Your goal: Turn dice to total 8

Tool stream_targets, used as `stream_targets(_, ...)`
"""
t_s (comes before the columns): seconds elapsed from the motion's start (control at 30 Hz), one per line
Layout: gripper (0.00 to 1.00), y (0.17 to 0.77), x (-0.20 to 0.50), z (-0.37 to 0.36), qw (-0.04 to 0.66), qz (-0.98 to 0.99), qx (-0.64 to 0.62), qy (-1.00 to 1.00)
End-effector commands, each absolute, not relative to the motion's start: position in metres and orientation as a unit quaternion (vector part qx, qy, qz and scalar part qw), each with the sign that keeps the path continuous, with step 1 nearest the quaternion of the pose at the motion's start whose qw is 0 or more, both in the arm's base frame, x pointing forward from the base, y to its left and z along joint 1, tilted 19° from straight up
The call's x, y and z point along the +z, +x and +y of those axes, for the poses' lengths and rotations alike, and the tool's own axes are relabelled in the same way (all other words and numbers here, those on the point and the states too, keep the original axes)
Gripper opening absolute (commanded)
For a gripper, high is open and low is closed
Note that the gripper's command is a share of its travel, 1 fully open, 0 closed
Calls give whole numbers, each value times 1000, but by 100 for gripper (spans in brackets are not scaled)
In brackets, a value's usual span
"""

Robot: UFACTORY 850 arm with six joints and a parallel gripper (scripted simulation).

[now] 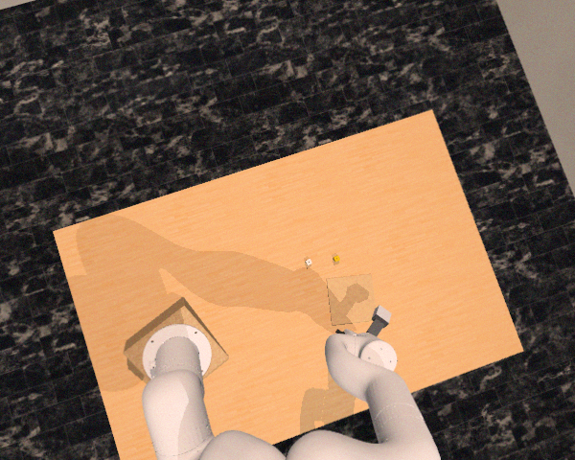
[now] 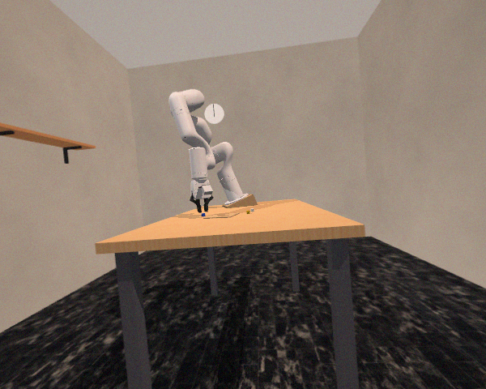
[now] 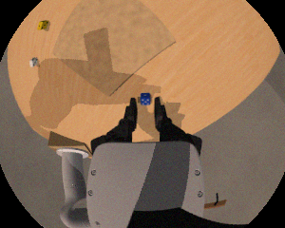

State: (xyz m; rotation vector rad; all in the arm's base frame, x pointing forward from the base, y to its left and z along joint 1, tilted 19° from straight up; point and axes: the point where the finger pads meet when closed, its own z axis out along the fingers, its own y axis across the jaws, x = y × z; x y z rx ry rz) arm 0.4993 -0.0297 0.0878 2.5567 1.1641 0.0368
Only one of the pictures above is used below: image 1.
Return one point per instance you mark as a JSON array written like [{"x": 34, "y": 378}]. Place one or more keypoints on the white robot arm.
[{"x": 179, "y": 426}]

